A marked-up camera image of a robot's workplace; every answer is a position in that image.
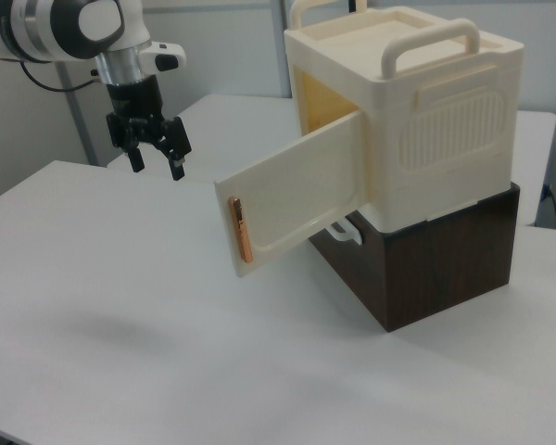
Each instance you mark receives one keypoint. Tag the cream plastic cabinet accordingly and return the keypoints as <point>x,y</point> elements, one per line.
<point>426,139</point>

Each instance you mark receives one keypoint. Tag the dark wooden drawer box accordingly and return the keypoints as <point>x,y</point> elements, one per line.
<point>445,269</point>

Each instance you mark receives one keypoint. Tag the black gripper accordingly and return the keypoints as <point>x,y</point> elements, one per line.
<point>134,99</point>

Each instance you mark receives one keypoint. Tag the grey metal partition post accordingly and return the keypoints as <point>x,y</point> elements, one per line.
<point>79,125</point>

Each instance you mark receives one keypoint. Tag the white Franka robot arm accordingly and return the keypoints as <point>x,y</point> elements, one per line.
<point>37,28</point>

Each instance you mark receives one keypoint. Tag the cream cabinet door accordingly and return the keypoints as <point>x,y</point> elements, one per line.
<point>296,194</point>

